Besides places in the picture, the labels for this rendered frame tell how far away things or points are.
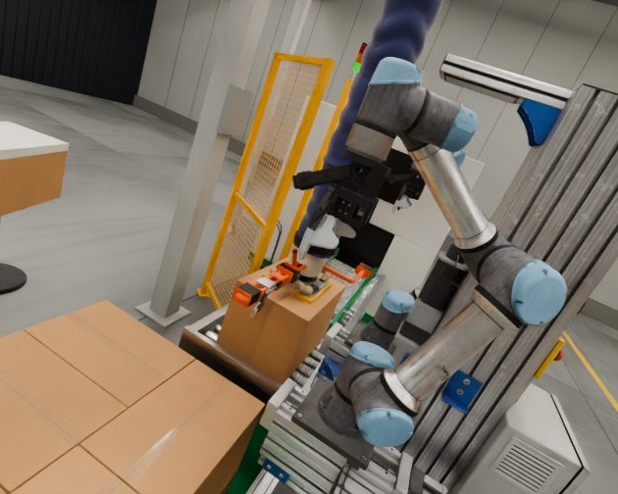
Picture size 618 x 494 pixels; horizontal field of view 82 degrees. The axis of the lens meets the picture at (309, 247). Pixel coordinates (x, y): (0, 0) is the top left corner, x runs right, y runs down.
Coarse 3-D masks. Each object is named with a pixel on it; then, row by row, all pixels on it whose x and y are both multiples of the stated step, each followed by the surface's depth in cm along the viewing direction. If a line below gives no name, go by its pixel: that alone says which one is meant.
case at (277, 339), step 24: (288, 288) 183; (336, 288) 206; (240, 312) 173; (264, 312) 168; (288, 312) 163; (312, 312) 169; (240, 336) 176; (264, 336) 171; (288, 336) 165; (312, 336) 189; (264, 360) 173; (288, 360) 168
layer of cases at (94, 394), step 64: (64, 320) 163; (128, 320) 179; (0, 384) 125; (64, 384) 134; (128, 384) 144; (192, 384) 156; (0, 448) 107; (64, 448) 114; (128, 448) 121; (192, 448) 130
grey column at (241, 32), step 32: (256, 0) 207; (224, 32) 216; (256, 32) 219; (224, 64) 219; (224, 96) 223; (192, 160) 240; (192, 192) 244; (192, 224) 251; (192, 256) 270; (160, 288) 270; (160, 320) 271
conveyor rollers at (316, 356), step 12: (336, 264) 369; (336, 276) 335; (348, 276) 348; (348, 288) 321; (360, 300) 309; (336, 312) 271; (348, 312) 277; (216, 336) 191; (324, 336) 237; (312, 360) 204; (300, 372) 195; (312, 372) 194; (300, 384) 186
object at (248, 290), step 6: (246, 282) 138; (234, 288) 132; (240, 288) 132; (246, 288) 134; (252, 288) 135; (258, 288) 137; (234, 294) 132; (246, 294) 130; (252, 294) 131; (258, 294) 136; (252, 300) 133; (258, 300) 139; (246, 306) 131
